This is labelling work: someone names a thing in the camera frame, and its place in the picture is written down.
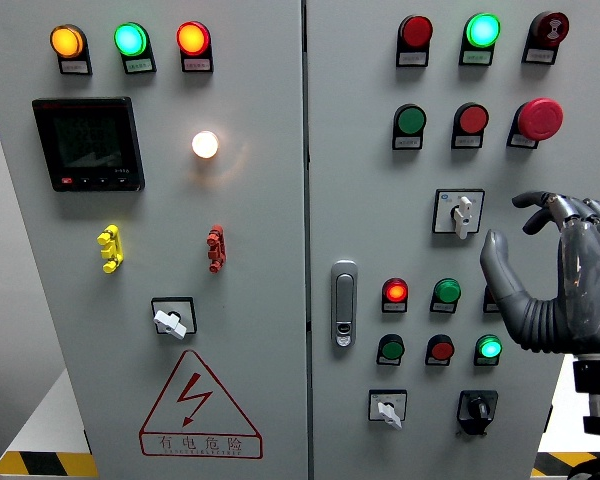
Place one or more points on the dark red round lamp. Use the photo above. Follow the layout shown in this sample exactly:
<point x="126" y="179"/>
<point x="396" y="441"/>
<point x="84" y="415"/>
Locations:
<point x="489" y="304"/>

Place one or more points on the small lit green button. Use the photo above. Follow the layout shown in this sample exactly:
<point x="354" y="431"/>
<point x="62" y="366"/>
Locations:
<point x="489" y="348"/>

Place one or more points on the unlit green round lamp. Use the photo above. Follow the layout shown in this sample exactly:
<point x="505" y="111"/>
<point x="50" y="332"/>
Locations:
<point x="447" y="291"/>

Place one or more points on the black cabinet hinge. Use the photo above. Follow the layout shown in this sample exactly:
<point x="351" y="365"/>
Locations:
<point x="87" y="442"/>
<point x="549" y="419"/>

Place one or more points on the small red push button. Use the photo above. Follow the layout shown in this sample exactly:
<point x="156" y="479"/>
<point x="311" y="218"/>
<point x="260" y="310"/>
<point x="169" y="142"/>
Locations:
<point x="441" y="351"/>

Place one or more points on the large red stop button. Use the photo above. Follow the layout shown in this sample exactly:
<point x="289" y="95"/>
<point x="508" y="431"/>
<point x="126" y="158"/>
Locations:
<point x="539" y="119"/>

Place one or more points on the black yellow striped tape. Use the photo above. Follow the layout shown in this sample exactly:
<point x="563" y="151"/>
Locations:
<point x="45" y="464"/>
<point x="560" y="464"/>

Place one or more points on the lit red round lamp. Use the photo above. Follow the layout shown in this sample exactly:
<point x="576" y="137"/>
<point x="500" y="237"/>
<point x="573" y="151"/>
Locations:
<point x="395" y="291"/>
<point x="193" y="39"/>

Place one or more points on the small green push button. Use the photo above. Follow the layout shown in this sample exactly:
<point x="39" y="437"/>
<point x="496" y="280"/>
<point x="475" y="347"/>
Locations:
<point x="392" y="350"/>

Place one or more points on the pale grey door with lock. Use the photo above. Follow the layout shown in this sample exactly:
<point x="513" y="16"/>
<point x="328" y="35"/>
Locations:
<point x="369" y="200"/>

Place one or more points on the silver door lock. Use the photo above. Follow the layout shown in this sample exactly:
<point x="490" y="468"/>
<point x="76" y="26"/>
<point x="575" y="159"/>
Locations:
<point x="344" y="300"/>

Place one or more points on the dark red buzzer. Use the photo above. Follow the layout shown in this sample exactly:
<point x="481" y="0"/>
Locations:
<point x="549" y="27"/>

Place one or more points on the lit green round lamp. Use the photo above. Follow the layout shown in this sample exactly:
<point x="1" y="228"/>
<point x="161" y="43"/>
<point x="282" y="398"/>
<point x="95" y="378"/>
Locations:
<point x="130" y="40"/>
<point x="483" y="30"/>

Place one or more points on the unlit red round lamp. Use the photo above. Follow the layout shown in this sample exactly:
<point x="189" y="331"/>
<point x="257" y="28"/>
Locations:
<point x="416" y="31"/>

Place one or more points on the pale grey door with display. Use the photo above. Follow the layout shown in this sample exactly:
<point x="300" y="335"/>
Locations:
<point x="259" y="225"/>

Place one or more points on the white lamp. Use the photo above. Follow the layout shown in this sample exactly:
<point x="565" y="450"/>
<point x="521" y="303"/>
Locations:
<point x="205" y="145"/>

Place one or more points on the red warning triangle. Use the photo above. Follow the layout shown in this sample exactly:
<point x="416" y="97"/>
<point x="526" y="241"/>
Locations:
<point x="194" y="395"/>

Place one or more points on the black display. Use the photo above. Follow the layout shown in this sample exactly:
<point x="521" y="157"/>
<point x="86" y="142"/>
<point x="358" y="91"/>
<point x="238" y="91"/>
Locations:
<point x="87" y="140"/>

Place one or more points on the yellow round lamp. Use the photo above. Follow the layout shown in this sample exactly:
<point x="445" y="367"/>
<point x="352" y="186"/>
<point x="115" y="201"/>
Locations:
<point x="66" y="42"/>

